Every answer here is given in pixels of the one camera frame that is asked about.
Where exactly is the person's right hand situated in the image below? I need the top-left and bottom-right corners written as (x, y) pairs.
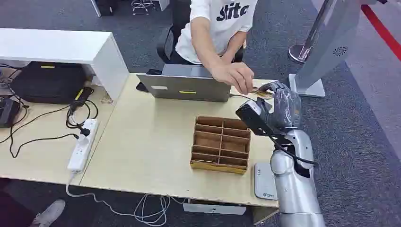
top-left (209, 62), bottom-right (255, 96)

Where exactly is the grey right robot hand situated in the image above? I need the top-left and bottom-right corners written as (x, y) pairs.
top-left (257, 80), bottom-right (303, 132)

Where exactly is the grey laptop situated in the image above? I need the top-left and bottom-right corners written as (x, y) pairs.
top-left (136, 64), bottom-right (233, 104)

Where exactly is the person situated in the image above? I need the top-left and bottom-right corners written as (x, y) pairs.
top-left (170, 0), bottom-right (260, 96)

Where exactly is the black office chair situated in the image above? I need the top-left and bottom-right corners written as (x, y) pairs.
top-left (156, 0), bottom-right (244, 64)

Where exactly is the wooden card box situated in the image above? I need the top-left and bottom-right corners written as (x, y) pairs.
top-left (190, 115), bottom-right (252, 175)

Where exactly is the grey kiosk stand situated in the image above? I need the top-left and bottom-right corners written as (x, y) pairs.
top-left (288, 0), bottom-right (378, 98)

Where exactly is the flat grey device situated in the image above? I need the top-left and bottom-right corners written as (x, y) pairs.
top-left (254, 162), bottom-right (279, 201)

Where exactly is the chrome chair base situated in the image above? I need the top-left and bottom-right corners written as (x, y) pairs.
top-left (131, 0), bottom-right (157, 16)

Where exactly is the red barrier belt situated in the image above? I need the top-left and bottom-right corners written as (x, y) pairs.
top-left (360, 4), bottom-right (401, 61)

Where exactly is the black power adapter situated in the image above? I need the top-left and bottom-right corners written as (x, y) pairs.
top-left (69, 87), bottom-right (95, 114)

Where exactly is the white power strip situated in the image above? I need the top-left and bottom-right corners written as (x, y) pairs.
top-left (67, 118), bottom-right (100, 174)

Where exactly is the white desk shelf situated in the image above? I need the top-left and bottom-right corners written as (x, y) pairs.
top-left (0, 27), bottom-right (130, 102)

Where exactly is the black bag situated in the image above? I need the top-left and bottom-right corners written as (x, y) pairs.
top-left (9, 61), bottom-right (95, 105)

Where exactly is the black device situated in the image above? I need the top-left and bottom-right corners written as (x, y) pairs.
top-left (0, 98), bottom-right (22, 129)

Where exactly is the grey shoe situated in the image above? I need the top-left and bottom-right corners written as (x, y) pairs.
top-left (30, 199), bottom-right (67, 227)

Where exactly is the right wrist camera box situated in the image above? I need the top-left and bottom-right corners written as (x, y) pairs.
top-left (235, 99), bottom-right (274, 137)

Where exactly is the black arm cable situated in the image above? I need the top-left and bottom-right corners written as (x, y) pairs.
top-left (269, 134), bottom-right (319, 167)

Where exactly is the chrome stanchion post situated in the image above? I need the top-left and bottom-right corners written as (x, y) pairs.
top-left (288, 0), bottom-right (333, 64)

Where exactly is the grey desk bracket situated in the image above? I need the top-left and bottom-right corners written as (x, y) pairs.
top-left (183, 203), bottom-right (247, 216)

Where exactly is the white cable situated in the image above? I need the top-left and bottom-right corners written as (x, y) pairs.
top-left (65, 171), bottom-right (187, 227)

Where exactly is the black power cable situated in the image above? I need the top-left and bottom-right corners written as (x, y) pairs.
top-left (0, 99), bottom-right (100, 159)

